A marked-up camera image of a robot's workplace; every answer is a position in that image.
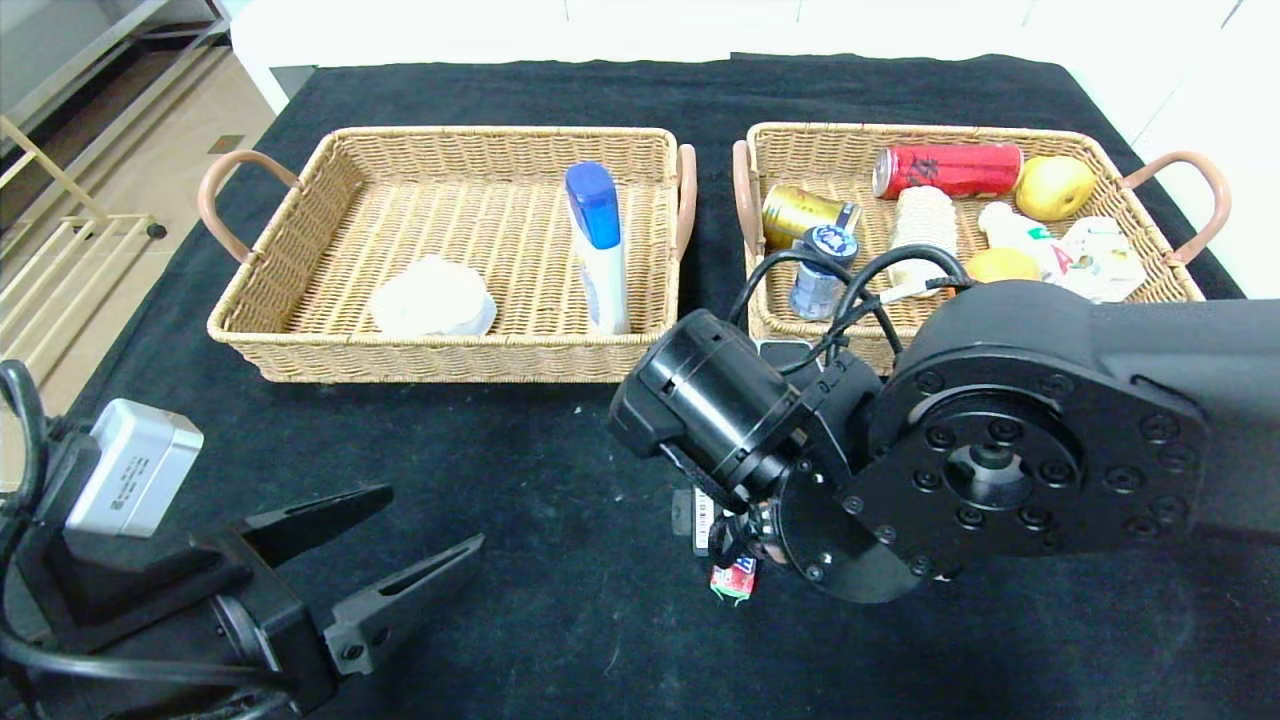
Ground red candy pack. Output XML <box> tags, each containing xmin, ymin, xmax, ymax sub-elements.
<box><xmin>710</xmin><ymin>557</ymin><xmax>761</xmax><ymax>607</ymax></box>

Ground wicker basket with brown handles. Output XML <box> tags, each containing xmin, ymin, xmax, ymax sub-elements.
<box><xmin>732</xmin><ymin>122</ymin><xmax>1233</xmax><ymax>379</ymax></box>
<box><xmin>198</xmin><ymin>126</ymin><xmax>698</xmax><ymax>385</ymax></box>

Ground white round ashtray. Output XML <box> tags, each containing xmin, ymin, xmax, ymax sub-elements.
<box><xmin>370</xmin><ymin>255</ymin><xmax>498</xmax><ymax>338</ymax></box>

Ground grey metal shelf unit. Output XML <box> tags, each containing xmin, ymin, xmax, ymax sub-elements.
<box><xmin>0</xmin><ymin>0</ymin><xmax>233</xmax><ymax>236</ymax></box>

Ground yellow pear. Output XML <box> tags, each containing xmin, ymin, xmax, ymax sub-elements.
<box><xmin>1015</xmin><ymin>155</ymin><xmax>1099</xmax><ymax>223</ymax></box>

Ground red soda can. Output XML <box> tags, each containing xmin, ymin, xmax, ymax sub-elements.
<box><xmin>872</xmin><ymin>143</ymin><xmax>1025</xmax><ymax>201</ymax></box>

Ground small blue lidded jar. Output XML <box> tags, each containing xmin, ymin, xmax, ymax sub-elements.
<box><xmin>790</xmin><ymin>225</ymin><xmax>861</xmax><ymax>323</ymax></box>

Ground striped spiral bread roll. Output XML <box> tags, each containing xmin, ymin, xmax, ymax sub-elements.
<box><xmin>888</xmin><ymin>186</ymin><xmax>959</xmax><ymax>291</ymax></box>

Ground small white carton box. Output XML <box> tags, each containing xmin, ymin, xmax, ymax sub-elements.
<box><xmin>1062</xmin><ymin>217</ymin><xmax>1149</xmax><ymax>304</ymax></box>

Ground gold drink can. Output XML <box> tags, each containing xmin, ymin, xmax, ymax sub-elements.
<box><xmin>762</xmin><ymin>185</ymin><xmax>862</xmax><ymax>253</ymax></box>

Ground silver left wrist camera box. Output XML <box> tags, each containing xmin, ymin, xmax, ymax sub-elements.
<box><xmin>65</xmin><ymin>398</ymin><xmax>206</xmax><ymax>541</ymax></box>

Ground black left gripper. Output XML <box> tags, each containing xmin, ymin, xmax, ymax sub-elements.
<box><xmin>101</xmin><ymin>483</ymin><xmax>487</xmax><ymax>719</ymax></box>

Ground white lotion bottle blue cap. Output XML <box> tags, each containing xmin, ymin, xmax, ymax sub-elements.
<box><xmin>565</xmin><ymin>161</ymin><xmax>632</xmax><ymax>336</ymax></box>

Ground white yogurt bottle green label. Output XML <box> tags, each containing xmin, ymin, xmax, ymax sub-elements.
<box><xmin>978</xmin><ymin>201</ymin><xmax>1076</xmax><ymax>276</ymax></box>

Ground light wooden slatted rack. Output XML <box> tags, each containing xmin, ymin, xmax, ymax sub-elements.
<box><xmin>0</xmin><ymin>115</ymin><xmax>168</xmax><ymax>401</ymax></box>

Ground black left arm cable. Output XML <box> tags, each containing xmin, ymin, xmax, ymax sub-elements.
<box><xmin>0</xmin><ymin>360</ymin><xmax>296</xmax><ymax>720</ymax></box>

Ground orange fruit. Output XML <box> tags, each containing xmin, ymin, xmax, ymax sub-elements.
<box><xmin>965</xmin><ymin>248</ymin><xmax>1044</xmax><ymax>285</ymax></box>

